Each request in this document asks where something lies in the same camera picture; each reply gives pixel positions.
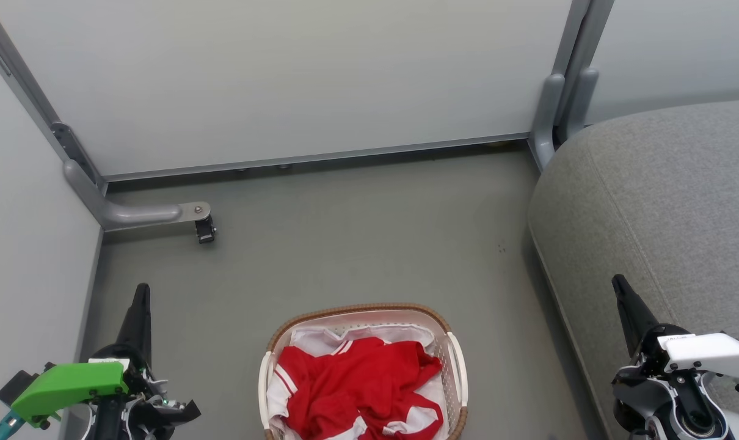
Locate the grey partition post foot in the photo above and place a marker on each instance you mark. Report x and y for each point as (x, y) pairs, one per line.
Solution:
(580, 101)
(548, 116)

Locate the black caster wheel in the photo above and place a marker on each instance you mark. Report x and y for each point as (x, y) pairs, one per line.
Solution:
(205, 231)

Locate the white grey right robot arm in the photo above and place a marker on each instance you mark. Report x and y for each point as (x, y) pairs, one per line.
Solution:
(650, 391)

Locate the white laundry basket brown rim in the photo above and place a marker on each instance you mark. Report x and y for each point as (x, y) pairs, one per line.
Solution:
(458, 366)

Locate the grey partition post with foot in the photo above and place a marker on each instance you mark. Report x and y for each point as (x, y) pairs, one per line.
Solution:
(131, 214)

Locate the white cloth basket liner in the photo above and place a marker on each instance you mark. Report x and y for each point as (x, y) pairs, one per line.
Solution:
(311, 336)

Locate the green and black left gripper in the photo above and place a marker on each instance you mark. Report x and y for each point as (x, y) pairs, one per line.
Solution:
(70, 385)

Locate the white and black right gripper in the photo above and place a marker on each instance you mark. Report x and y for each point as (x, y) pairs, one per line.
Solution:
(705, 351)

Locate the red number 23 basketball jersey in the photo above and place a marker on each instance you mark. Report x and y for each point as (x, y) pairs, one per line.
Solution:
(345, 382)

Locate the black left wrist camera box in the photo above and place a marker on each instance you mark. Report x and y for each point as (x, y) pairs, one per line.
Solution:
(15, 385)

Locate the grey fabric sofa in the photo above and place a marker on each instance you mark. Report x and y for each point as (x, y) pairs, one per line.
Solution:
(650, 201)

